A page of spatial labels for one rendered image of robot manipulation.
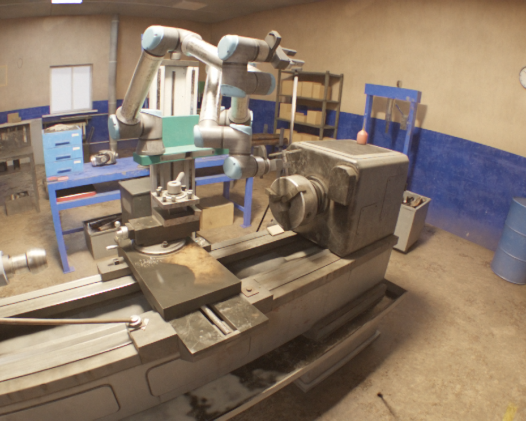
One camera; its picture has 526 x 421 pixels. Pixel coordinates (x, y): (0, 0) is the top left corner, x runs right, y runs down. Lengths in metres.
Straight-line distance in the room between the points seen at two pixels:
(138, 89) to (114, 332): 1.15
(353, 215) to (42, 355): 1.40
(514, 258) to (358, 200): 2.76
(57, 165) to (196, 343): 2.29
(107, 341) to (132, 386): 0.20
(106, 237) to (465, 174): 4.43
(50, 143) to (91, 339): 2.10
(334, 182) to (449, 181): 3.41
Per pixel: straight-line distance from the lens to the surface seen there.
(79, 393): 1.18
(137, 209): 2.44
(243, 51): 1.12
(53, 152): 2.97
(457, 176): 4.72
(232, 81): 1.10
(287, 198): 1.45
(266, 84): 1.20
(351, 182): 1.45
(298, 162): 1.70
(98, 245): 3.22
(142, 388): 1.26
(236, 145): 1.27
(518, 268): 4.03
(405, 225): 3.63
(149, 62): 1.60
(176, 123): 2.20
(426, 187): 4.91
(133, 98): 1.74
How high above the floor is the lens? 1.61
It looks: 22 degrees down
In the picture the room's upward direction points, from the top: 5 degrees clockwise
